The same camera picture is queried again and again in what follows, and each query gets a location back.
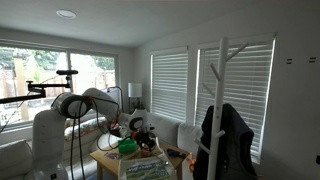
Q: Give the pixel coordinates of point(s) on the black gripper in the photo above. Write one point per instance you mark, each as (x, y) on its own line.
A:
(146, 139)

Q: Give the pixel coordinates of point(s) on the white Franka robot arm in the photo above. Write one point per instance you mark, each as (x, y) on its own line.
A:
(46, 133)

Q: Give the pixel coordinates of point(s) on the green storage box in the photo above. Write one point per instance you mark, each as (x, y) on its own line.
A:
(126, 146)

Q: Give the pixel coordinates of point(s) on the grey sofa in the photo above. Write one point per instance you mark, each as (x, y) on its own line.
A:
(166, 128)

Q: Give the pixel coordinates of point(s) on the small blue object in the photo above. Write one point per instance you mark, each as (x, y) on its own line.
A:
(175, 153)

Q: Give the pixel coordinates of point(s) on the dark printed coaster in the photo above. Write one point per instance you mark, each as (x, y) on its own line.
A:
(114, 156)

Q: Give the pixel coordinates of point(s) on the wooden table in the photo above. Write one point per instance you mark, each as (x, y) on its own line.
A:
(106, 160)

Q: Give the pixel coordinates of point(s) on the potted house plant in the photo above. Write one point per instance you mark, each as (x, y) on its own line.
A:
(138, 106)

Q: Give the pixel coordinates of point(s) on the orange octopus plush toy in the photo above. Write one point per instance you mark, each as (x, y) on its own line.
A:
(192, 163)

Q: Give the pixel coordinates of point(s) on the narrow white window blind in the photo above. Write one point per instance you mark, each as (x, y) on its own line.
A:
(169, 86)

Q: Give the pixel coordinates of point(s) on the long floral pillow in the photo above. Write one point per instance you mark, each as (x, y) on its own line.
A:
(83, 128)

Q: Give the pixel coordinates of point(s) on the white coat rack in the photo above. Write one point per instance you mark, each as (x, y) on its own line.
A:
(218, 100)

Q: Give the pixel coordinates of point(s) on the dark grey jacket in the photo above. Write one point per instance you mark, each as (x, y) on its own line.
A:
(236, 143)

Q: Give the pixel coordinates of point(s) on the large picture window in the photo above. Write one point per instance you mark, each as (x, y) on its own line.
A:
(93, 71)

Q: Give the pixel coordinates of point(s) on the wide white window blind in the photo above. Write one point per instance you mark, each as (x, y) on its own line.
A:
(245, 83)

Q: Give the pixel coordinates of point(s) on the round ceiling light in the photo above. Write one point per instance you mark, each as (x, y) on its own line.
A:
(66, 13)

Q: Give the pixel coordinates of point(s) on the black stereo camera bar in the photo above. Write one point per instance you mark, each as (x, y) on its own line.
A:
(66, 72)

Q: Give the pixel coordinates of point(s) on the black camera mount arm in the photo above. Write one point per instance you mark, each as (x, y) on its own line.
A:
(36, 89)

